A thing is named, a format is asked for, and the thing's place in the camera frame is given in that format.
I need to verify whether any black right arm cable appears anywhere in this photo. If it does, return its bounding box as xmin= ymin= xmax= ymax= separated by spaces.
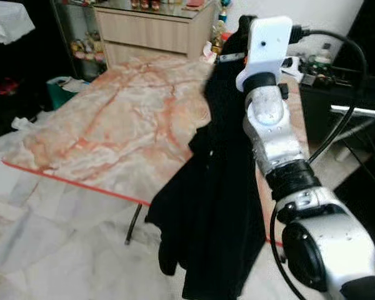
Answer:
xmin=269 ymin=26 xmax=368 ymax=300

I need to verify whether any wooden drawer cabinet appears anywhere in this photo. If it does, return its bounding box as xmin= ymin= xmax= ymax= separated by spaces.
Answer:
xmin=94 ymin=0 xmax=218 ymax=68

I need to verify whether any white cloth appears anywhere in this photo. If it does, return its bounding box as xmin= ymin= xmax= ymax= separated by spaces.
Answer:
xmin=0 ymin=1 xmax=36 ymax=44

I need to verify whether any silver clothes rack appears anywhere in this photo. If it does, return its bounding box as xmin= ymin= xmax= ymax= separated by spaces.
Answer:
xmin=330 ymin=103 xmax=375 ymax=188

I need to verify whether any black TV cabinet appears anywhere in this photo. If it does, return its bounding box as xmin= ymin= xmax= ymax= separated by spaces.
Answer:
xmin=299 ymin=62 xmax=375 ymax=151

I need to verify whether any white paper stack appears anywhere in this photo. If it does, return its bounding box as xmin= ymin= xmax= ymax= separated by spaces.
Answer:
xmin=278 ymin=55 xmax=307 ymax=82

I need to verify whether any green bin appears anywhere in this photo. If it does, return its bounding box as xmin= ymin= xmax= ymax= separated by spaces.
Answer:
xmin=47 ymin=76 xmax=91 ymax=112

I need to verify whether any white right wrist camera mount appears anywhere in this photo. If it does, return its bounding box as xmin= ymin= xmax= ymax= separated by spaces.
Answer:
xmin=235 ymin=16 xmax=294 ymax=93

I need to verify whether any glass display cabinet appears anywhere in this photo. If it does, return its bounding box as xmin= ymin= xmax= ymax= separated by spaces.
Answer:
xmin=50 ymin=0 xmax=107 ymax=79

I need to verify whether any black shirt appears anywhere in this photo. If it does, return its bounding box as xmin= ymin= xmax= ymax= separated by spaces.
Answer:
xmin=145 ymin=16 xmax=269 ymax=299

